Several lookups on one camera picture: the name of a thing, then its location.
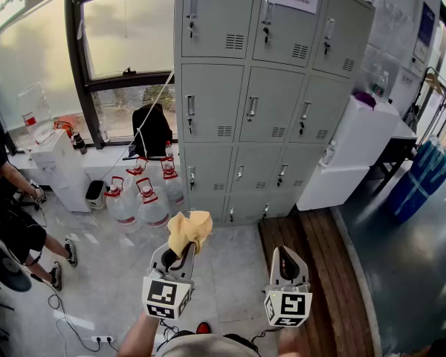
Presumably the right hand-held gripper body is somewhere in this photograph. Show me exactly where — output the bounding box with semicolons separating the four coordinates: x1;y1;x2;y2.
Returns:
262;281;314;329

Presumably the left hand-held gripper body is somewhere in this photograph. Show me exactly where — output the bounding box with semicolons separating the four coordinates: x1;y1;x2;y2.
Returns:
141;268;196;321

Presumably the yellow wiping cloth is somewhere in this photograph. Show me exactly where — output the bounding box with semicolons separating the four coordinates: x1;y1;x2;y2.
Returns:
167;210;213;260

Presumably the grey metal locker door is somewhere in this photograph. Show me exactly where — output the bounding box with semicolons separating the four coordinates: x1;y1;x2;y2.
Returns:
239;66;306;144

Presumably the person's left forearm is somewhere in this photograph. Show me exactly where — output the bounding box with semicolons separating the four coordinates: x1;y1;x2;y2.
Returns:
117;312;161;357

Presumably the person's right forearm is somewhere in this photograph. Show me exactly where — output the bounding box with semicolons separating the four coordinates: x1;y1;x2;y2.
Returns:
277;325;313;357

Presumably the grey metal locker cabinet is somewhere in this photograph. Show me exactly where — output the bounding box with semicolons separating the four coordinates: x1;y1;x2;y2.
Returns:
173;0;376;227

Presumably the wooden slat platform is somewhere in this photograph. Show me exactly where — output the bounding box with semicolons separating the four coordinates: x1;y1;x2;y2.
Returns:
258;207;376;357

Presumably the person's beige shirt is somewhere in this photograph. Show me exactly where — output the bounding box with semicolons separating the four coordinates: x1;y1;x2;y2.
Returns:
159;332;261;357

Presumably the low white foam box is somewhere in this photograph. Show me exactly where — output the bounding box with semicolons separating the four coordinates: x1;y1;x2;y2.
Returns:
296;164;371;212

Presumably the small white waste bin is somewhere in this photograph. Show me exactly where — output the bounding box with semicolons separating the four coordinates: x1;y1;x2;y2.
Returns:
84;179;107;210

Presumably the empty clear plastic bottle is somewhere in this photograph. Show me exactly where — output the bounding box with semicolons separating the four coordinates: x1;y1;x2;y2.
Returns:
319;139;337;167

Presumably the white water dispenser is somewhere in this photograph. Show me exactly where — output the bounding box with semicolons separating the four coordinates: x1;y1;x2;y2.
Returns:
29;129;92;213

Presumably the black backpack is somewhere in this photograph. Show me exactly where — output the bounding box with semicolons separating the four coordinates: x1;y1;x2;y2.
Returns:
128;103;174;159

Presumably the black thermos bottle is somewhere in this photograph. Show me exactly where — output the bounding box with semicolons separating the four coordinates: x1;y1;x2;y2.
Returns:
72;131;88;155

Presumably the black framed table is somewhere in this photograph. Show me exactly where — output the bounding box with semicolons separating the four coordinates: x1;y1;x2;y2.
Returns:
369;119;419;193

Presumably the dark round stool seat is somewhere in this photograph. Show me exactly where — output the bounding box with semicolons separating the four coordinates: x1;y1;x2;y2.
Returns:
0;238;33;293

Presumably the orange pouch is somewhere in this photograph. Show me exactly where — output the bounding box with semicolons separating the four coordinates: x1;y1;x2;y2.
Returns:
54;120;75;139

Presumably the purple cloth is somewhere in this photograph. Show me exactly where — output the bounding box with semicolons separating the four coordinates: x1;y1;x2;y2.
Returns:
352;90;378;110

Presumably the large clear dispenser jug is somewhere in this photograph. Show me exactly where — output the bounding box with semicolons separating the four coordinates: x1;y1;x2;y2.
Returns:
16;82;55;144

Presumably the green label plastic bottle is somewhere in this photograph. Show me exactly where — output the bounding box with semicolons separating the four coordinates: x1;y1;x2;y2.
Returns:
372;71;390;102

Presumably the black coat rack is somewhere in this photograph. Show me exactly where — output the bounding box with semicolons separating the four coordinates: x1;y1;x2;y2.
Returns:
416;66;446;144

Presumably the red handled water jug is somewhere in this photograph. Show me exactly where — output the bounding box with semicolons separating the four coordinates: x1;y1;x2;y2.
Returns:
135;177;171;229
159;156;187;208
125;156;149;185
103;176;138;234

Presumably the black window frame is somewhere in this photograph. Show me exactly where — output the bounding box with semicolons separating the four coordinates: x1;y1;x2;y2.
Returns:
64;0;178;150

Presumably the blue wall poster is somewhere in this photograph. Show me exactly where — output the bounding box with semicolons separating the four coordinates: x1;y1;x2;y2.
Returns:
412;1;436;65

